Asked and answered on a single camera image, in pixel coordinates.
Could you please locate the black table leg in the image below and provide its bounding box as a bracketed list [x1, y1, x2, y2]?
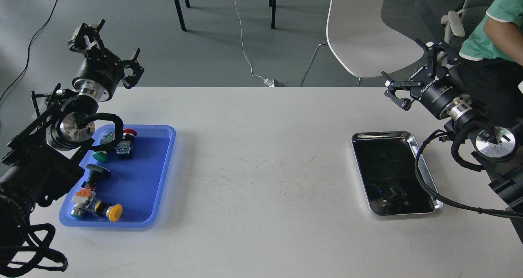
[174, 0, 191, 32]
[268, 0, 276, 29]

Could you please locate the black floor cable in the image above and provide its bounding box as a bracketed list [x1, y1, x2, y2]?
[0, 0, 60, 103]

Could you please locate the yellow push button switch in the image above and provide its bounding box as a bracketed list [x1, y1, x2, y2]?
[94, 201, 123, 222]

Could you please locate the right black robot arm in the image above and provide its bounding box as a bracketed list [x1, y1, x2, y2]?
[381, 40, 522, 220]

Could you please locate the orange green switch block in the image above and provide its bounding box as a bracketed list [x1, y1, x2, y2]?
[70, 188, 96, 219]

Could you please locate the black selector switch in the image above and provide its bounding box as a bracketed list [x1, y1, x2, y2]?
[81, 163, 111, 190]

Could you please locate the white plastic chair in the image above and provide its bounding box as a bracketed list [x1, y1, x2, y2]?
[325, 0, 423, 80]

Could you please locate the red push button switch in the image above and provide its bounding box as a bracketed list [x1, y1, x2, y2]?
[115, 129, 138, 159]

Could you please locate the black table leg right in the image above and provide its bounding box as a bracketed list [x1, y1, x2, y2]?
[268, 0, 276, 29]

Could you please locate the person in green shirt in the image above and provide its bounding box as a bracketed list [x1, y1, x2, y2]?
[458, 0, 523, 128]

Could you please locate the silver metal tray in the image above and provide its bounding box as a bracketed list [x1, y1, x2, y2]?
[351, 131, 443, 219]

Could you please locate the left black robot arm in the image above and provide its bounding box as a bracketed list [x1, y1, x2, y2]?
[0, 20, 144, 277]

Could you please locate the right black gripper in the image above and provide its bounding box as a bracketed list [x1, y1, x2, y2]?
[381, 38, 471, 120]

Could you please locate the black table leg left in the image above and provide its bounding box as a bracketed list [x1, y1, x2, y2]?
[174, 0, 191, 32]

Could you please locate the green push button switch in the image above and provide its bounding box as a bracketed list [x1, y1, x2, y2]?
[92, 131, 115, 163]

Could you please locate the white cable on floor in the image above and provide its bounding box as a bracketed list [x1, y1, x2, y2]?
[232, 0, 283, 87]

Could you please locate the grey office chair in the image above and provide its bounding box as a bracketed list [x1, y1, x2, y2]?
[440, 0, 494, 51]

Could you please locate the blue plastic tray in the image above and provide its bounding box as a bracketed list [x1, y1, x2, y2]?
[58, 124, 176, 228]

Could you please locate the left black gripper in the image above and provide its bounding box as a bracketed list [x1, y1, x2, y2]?
[68, 19, 145, 101]

